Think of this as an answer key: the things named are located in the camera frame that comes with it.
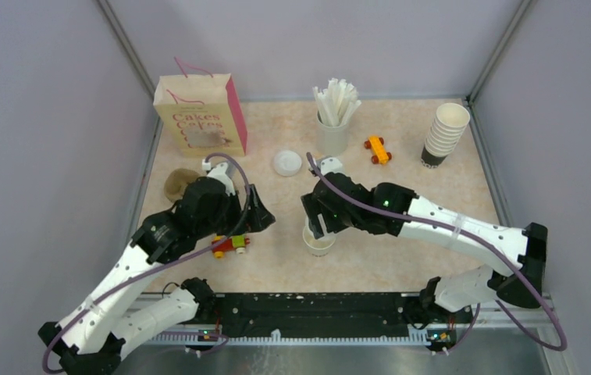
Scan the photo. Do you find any brown pulp cup carrier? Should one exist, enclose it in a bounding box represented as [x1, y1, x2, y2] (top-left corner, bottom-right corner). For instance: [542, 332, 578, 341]
[163, 168, 201, 202]

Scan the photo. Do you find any stack of white lids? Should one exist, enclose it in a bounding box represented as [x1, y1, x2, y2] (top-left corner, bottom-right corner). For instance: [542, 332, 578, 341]
[272, 150, 302, 177]

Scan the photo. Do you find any orange toy car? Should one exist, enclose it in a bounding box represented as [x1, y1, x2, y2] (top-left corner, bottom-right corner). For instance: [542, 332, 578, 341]
[364, 136, 393, 165]

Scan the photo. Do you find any stack of paper cups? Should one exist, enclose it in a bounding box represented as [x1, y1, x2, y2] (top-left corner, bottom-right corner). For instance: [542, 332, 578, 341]
[420, 103, 471, 169]

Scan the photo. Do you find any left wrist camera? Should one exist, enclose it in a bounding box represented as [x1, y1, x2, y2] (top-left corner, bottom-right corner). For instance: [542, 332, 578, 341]
[201, 159, 237, 196]

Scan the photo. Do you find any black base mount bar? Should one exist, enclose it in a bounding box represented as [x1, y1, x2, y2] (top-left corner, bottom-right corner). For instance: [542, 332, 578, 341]
[186, 291, 475, 340]

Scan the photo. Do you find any white paper cup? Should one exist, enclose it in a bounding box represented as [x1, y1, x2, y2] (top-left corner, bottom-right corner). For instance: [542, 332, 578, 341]
[302, 228, 336, 257]

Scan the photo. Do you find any paper cakes gift bag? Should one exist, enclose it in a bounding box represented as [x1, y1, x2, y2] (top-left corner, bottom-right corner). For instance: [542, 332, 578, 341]
[153, 57, 248, 157]

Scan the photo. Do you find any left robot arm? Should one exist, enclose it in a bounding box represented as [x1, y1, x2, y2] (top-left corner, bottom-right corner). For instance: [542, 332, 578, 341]
[38, 175, 276, 374]

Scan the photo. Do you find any aluminium frame rail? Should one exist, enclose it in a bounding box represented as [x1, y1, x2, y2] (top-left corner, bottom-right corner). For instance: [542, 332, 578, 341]
[463, 98, 524, 265]

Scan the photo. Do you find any white straw holder cup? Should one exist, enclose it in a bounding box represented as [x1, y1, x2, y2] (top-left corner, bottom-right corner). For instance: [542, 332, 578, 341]
[316, 112, 350, 156]

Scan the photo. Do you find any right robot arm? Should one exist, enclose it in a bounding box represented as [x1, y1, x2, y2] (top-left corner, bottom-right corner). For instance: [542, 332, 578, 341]
[301, 173, 548, 322]

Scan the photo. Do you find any white plastic cup lid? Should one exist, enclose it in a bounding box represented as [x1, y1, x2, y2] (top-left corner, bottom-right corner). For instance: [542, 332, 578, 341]
[304, 217, 326, 240]

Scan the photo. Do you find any red green toy car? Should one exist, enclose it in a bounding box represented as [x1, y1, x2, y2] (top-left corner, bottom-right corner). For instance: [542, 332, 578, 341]
[211, 234, 251, 259]

